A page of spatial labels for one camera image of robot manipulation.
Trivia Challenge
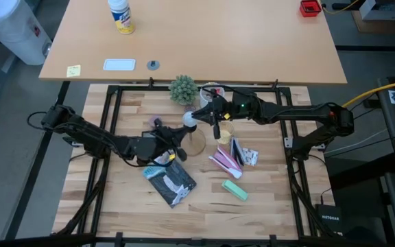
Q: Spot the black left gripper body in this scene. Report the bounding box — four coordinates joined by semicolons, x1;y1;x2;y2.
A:
128;125;188;166

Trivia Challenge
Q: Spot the black aluminium table frame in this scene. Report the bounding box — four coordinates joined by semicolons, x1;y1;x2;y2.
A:
51;78;343;247

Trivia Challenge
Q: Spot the small yellow jar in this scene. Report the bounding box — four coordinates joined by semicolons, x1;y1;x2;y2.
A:
217;120;236;145

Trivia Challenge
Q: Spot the white cylindrical appliance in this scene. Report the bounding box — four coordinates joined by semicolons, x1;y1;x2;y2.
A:
0;0;53;66

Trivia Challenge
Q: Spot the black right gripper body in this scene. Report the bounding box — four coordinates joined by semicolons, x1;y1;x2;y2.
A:
211;89;261;140

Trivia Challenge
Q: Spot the white ribbed ceramic cup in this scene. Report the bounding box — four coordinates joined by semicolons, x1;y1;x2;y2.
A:
199;82;226;110

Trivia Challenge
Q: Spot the black and teal package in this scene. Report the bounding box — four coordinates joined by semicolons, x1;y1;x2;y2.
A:
142;160;198;209

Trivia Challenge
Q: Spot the brown cardboard sheet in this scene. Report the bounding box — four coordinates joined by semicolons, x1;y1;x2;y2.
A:
351;10;395;34

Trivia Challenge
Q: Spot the yellow sticky note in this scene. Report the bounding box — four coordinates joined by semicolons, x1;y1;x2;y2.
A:
66;64;82;78

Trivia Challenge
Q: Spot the white rectangular card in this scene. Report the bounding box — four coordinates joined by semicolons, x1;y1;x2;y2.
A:
102;58;137;72

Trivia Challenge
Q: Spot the mint green stapler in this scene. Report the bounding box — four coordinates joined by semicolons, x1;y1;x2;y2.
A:
221;179;250;202

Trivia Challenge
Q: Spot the grey box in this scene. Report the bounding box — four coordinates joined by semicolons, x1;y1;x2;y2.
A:
359;0;395;21

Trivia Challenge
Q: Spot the black pen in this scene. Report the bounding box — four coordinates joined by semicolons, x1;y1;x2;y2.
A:
234;139;249;168

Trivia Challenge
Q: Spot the white patterned packet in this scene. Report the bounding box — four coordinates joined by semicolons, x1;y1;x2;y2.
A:
241;147;260;167

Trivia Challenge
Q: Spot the green artificial potted plant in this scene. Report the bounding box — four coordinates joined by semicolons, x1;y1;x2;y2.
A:
168;74;200;106

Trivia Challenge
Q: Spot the pink stapler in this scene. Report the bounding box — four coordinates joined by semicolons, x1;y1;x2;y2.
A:
208;144;244;180

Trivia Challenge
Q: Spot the red plastic box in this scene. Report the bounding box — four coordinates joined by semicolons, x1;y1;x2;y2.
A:
299;0;322;18

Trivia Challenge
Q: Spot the thick yellow cable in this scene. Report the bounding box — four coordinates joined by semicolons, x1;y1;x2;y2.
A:
341;77;395;108

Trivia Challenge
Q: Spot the light wooden desk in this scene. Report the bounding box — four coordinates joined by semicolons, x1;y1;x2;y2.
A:
38;0;348;86

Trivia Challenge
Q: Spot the Lysol wipes canister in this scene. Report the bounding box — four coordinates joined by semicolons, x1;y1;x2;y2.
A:
107;0;136;35

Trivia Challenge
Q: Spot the black Netgear network switch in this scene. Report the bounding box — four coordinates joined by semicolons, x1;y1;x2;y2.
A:
314;203;344;237

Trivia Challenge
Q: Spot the white lightbulb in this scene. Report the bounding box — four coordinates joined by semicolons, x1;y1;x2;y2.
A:
182;110;199;128

